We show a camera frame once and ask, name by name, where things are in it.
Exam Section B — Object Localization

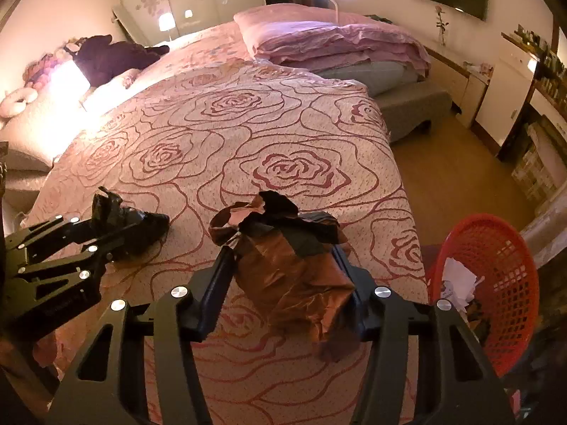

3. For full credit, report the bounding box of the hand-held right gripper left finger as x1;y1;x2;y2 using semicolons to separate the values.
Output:
46;245;235;425

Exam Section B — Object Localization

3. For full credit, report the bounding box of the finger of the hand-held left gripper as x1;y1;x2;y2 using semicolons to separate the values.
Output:
21;225;143;283
4;215;96;258

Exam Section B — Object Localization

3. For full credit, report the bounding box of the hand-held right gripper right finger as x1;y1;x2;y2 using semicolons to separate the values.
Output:
330;243;517;425

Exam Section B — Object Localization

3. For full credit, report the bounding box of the black plastic bag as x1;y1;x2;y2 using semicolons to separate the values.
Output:
91;187;171;260

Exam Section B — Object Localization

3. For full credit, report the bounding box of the brown paper bag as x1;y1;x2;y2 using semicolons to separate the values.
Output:
208;190;358;364

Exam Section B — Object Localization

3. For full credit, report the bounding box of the white tissue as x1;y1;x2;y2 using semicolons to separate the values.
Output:
440;257;479;315

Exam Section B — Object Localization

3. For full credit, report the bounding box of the dark wrapper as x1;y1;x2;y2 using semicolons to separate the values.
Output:
465;299;490;337

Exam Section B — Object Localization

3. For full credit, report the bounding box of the red plastic mesh basket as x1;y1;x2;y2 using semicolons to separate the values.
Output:
425;213;541;379

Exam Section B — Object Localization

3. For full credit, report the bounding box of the cream pillow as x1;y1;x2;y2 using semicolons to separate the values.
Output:
0;93;113;165

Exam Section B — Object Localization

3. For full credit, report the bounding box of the floral cushion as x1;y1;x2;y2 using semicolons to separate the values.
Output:
24;51;79;87

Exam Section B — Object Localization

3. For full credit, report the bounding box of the dark purple garment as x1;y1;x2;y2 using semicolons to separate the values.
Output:
73;35;171;87

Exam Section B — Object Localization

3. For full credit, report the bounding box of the white lace curtain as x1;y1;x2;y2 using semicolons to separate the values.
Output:
520;204;567;275

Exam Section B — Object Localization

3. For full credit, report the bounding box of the grey upholstered bench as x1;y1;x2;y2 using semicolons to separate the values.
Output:
376;82;453;145

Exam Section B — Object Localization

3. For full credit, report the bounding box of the stack of storage boxes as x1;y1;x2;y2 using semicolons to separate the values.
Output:
511;146;559;205

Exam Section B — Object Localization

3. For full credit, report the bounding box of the folded grey-blue blanket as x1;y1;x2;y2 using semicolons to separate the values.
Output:
316;59;420;96

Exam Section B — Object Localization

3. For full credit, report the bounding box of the white desk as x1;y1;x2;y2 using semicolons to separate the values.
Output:
425;46;493;129

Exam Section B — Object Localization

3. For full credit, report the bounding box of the tall white cabinet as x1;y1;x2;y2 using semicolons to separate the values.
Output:
474;31;539;148

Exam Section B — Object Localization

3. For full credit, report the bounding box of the pink pillow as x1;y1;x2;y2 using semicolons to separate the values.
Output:
233;4;342;61

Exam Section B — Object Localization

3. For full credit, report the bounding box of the folded pink quilt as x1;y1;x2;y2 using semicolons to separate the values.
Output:
261;22;432;80

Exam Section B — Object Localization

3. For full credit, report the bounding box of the wooden dressing table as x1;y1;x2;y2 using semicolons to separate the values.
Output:
496;27;567;164

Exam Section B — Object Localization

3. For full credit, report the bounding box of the rose in glass vase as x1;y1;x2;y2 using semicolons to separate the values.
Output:
434;5;449;47

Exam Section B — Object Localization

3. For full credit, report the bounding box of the row of cosmetic bottles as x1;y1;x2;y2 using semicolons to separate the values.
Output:
514;27;567;103

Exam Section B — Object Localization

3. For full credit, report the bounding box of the pink ring plush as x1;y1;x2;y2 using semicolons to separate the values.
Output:
0;87;39;118

